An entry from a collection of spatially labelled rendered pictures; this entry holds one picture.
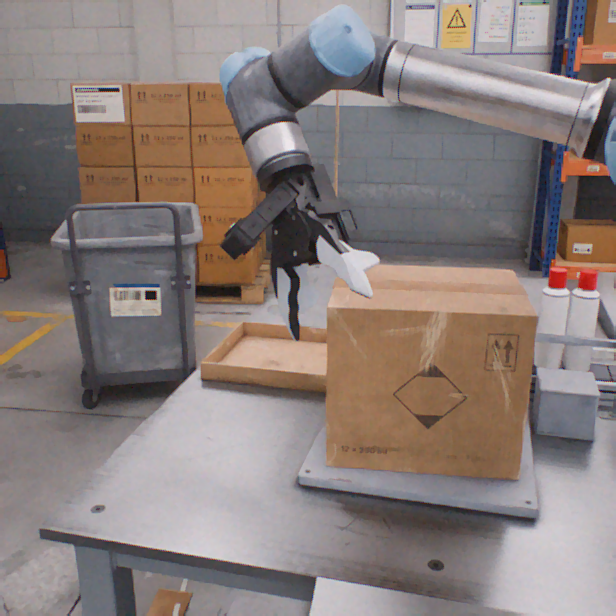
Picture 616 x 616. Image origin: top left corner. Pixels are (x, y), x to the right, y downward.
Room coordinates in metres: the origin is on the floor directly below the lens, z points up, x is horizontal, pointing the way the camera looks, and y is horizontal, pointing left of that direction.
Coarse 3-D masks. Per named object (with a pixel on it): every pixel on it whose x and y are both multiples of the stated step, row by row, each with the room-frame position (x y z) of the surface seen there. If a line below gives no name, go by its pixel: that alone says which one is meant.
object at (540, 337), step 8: (536, 336) 1.23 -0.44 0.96; (544, 336) 1.23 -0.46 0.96; (552, 336) 1.22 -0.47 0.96; (560, 336) 1.22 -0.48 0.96; (568, 336) 1.22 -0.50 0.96; (576, 336) 1.22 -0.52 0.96; (576, 344) 1.21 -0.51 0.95; (584, 344) 1.21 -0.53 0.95; (592, 344) 1.20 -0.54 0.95; (600, 344) 1.20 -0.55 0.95; (608, 344) 1.20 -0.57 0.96
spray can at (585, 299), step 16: (592, 272) 1.24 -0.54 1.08; (576, 288) 1.26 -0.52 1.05; (592, 288) 1.23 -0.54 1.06; (576, 304) 1.24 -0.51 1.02; (592, 304) 1.22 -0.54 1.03; (576, 320) 1.23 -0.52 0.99; (592, 320) 1.23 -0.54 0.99; (592, 336) 1.23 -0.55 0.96; (576, 352) 1.23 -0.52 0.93; (576, 368) 1.23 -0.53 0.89
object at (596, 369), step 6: (594, 366) 1.26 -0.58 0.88; (600, 366) 1.26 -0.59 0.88; (606, 366) 1.26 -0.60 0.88; (612, 366) 1.26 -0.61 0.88; (534, 372) 1.23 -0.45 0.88; (594, 372) 1.23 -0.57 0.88; (600, 372) 1.23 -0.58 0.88; (606, 372) 1.23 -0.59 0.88; (612, 372) 1.23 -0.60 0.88; (600, 378) 1.21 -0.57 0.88; (606, 378) 1.21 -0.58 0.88; (612, 378) 1.21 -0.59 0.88
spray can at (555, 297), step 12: (552, 276) 1.25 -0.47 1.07; (564, 276) 1.25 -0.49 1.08; (552, 288) 1.25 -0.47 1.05; (564, 288) 1.25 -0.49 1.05; (552, 300) 1.24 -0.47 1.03; (564, 300) 1.24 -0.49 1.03; (540, 312) 1.26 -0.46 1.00; (552, 312) 1.24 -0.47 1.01; (564, 312) 1.24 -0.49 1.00; (540, 324) 1.25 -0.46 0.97; (552, 324) 1.24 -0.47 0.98; (564, 324) 1.24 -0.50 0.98; (540, 348) 1.25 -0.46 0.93; (552, 348) 1.24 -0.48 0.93; (540, 360) 1.25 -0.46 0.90; (552, 360) 1.24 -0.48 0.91
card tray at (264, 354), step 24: (240, 336) 1.54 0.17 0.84; (264, 336) 1.54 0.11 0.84; (288, 336) 1.53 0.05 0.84; (312, 336) 1.51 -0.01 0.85; (216, 360) 1.39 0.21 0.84; (240, 360) 1.40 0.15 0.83; (264, 360) 1.40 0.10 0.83; (288, 360) 1.40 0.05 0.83; (312, 360) 1.40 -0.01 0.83; (264, 384) 1.28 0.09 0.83; (288, 384) 1.26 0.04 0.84; (312, 384) 1.25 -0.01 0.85
